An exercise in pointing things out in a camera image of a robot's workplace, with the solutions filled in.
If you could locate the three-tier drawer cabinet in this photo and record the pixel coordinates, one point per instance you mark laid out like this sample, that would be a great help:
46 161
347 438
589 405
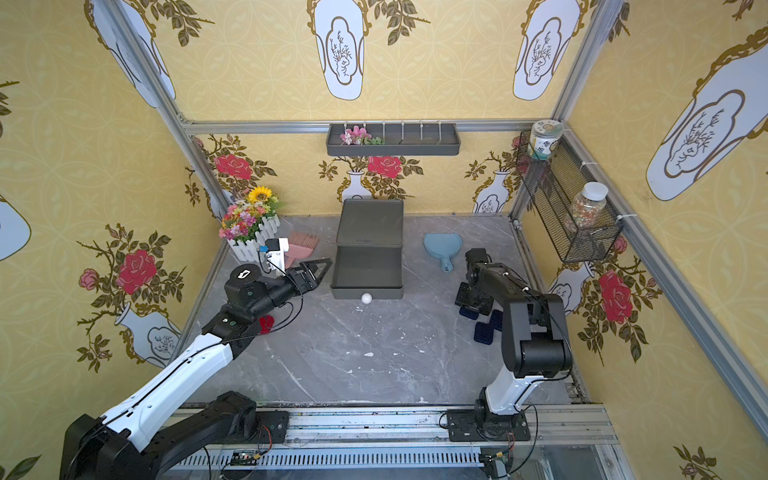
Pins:
371 223

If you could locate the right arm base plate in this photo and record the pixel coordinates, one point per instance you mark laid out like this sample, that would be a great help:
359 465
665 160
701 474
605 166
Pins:
466 426

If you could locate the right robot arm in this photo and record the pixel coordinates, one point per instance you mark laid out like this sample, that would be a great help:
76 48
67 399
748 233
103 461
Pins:
535 346

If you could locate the aluminium rail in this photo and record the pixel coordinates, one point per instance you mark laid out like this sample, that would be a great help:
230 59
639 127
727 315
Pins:
390 436

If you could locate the grey top drawer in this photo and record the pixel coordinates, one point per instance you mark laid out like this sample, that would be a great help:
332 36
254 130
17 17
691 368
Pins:
376 271

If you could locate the pink hand brush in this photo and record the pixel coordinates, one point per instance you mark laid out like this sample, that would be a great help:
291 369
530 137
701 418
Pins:
301 245

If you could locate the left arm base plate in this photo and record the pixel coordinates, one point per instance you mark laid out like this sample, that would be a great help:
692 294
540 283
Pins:
265 427

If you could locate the labelled jar white lid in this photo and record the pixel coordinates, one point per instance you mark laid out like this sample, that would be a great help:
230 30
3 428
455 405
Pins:
544 138

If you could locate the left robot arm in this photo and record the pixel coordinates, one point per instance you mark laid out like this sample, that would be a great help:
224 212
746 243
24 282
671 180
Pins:
132 441

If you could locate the jar of colourful beads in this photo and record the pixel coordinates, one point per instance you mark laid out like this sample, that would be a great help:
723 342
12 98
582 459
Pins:
586 207

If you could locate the flower planter white fence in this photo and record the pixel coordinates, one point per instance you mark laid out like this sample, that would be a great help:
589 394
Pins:
250 222

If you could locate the red brooch box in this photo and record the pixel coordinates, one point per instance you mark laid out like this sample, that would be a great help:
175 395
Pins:
266 324

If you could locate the grey wall shelf tray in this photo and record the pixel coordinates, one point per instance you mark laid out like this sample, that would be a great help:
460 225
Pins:
404 138

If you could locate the blue brooch box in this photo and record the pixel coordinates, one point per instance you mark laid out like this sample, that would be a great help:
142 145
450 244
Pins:
484 333
469 313

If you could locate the pink flowers on shelf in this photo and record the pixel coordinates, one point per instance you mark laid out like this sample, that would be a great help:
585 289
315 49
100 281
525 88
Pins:
359 136

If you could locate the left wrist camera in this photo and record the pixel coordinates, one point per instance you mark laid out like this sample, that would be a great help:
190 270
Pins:
272 255

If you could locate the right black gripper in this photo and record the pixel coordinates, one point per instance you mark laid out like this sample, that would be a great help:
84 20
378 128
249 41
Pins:
471 293

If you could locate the circuit board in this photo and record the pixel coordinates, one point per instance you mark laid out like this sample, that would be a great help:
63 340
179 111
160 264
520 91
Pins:
242 458

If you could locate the black wire wall basket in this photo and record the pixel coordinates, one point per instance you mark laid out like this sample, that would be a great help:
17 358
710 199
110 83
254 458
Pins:
550 188

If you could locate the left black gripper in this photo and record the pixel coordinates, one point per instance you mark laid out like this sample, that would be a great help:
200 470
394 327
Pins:
300 279

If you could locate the blue dustpan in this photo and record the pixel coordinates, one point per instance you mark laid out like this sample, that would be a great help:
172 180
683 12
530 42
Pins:
443 247

